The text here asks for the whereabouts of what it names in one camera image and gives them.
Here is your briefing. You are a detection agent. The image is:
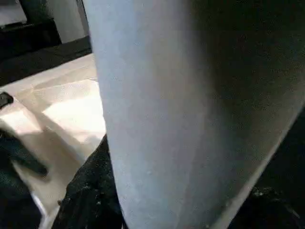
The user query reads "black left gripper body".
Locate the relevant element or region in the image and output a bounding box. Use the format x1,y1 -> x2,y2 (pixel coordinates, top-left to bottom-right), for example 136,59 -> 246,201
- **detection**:
0,165 -> 41,229

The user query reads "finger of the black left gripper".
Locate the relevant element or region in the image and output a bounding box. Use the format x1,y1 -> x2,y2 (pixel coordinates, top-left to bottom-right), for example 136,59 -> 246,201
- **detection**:
0,131 -> 47,176
0,93 -> 14,108

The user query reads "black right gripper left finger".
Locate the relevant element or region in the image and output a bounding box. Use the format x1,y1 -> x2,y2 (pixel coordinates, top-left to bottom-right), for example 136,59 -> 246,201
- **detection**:
52,136 -> 125,229

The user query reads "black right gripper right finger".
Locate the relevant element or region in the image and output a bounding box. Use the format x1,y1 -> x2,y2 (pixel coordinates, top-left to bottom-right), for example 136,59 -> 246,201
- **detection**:
229,188 -> 305,229

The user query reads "white plastic table top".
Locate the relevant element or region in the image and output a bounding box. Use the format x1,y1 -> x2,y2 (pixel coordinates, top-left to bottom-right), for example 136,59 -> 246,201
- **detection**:
0,53 -> 108,229

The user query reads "white plastic table leg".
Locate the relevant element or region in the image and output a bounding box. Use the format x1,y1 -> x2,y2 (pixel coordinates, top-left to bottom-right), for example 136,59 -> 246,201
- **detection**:
82,0 -> 305,229

